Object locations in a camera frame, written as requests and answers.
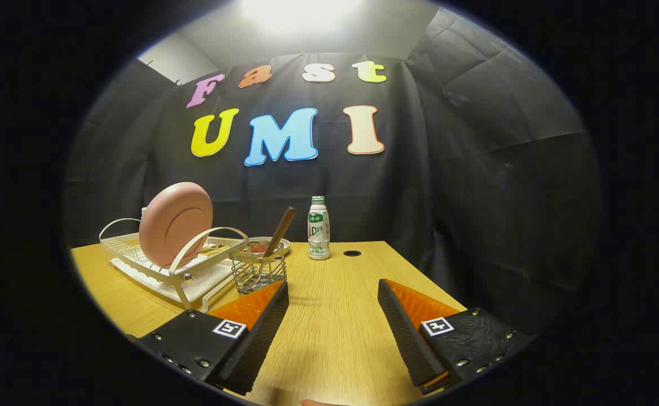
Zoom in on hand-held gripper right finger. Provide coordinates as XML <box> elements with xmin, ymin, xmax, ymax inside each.
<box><xmin>378</xmin><ymin>279</ymin><xmax>533</xmax><ymax>395</ymax></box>

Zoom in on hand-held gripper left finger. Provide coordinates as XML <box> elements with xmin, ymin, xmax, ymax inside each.
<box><xmin>128</xmin><ymin>280</ymin><xmax>289</xmax><ymax>396</ymax></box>

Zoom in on metal wire basket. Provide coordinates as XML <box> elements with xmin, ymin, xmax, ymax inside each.
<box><xmin>229</xmin><ymin>237</ymin><xmax>288</xmax><ymax>294</ymax></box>

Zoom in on white wire dish rack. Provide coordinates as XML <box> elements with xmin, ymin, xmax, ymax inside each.
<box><xmin>99</xmin><ymin>217</ymin><xmax>251</xmax><ymax>312</ymax></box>

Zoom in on wooden handled spoon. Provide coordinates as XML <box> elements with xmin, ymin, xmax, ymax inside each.
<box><xmin>262</xmin><ymin>206</ymin><xmax>297</xmax><ymax>259</ymax></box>

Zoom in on pink plate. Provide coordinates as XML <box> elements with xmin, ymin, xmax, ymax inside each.
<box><xmin>139</xmin><ymin>182</ymin><xmax>214</xmax><ymax>268</ymax></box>

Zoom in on grey plate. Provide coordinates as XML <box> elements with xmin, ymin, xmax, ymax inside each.
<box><xmin>247</xmin><ymin>237</ymin><xmax>291</xmax><ymax>254</ymax></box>

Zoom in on white drip tray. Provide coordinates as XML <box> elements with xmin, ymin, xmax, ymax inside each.
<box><xmin>109</xmin><ymin>248</ymin><xmax>240</xmax><ymax>305</ymax></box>

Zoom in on white bottle with green label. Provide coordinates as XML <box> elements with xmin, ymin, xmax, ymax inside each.
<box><xmin>308</xmin><ymin>196</ymin><xmax>331</xmax><ymax>261</ymax></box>

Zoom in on black backdrop cloth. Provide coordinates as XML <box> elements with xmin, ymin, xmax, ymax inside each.
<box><xmin>64</xmin><ymin>7</ymin><xmax>603</xmax><ymax>339</ymax></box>

